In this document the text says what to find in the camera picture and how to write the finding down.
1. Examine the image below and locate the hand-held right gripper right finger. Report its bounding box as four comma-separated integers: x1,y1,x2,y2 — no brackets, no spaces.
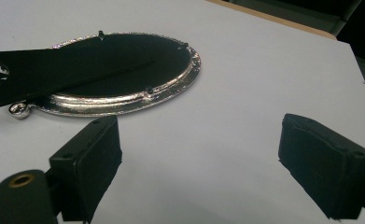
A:
277,113,365,220

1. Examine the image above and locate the oval silver picture frame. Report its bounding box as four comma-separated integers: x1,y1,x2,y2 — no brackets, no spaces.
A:
0,30,202,120

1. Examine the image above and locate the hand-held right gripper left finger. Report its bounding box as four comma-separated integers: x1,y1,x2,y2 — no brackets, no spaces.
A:
49,115,123,224

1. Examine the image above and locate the wooden table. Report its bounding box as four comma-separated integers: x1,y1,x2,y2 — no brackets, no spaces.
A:
206,0,338,41

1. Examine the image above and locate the white table board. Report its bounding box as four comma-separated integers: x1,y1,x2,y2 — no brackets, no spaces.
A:
0,0,365,224

